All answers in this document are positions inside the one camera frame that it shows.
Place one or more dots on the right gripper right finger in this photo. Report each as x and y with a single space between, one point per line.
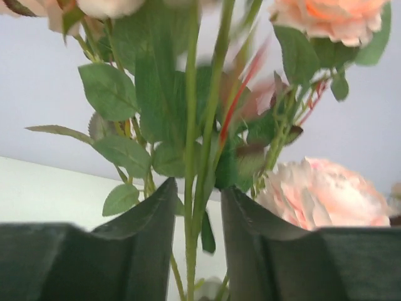
271 259

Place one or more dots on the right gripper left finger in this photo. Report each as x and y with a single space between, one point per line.
127 258

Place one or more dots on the pink rose stem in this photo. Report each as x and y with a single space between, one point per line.
107 89
319 40
315 193
191 110

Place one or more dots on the white ribbed vase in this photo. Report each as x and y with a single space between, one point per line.
212 289

